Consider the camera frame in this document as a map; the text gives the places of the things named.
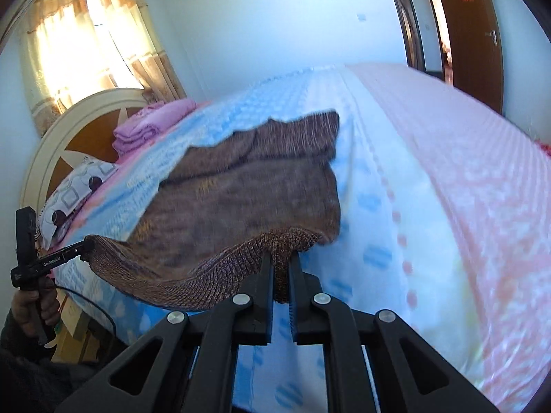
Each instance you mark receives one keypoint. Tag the cream wooden headboard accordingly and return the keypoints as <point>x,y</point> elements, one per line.
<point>85,131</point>

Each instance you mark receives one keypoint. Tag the brown knitted sweater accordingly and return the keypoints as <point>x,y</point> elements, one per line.
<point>265,191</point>

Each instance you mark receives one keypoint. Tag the silver door handle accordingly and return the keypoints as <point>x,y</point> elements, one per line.
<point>493,36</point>

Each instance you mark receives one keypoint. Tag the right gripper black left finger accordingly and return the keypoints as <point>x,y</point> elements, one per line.
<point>185,363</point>

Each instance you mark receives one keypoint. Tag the folded pink quilt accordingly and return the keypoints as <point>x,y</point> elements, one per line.
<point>149,122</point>

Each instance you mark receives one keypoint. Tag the blue pink patterned bedsheet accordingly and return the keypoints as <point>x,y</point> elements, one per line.
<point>445,212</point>

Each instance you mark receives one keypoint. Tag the brown wooden door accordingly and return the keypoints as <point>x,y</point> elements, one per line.
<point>477,63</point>

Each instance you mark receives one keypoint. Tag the patterned white grey pillow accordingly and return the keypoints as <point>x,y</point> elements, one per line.
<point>69,197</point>

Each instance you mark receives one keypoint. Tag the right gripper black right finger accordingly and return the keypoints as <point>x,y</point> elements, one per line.
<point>375,362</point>

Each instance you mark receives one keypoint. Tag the brown door frame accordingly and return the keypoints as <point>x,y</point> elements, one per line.
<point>422,42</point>

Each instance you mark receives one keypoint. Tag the person left hand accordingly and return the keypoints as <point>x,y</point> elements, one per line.
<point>32,309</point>

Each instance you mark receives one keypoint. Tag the orange patterned curtain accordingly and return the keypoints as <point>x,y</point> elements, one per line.
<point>72,49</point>

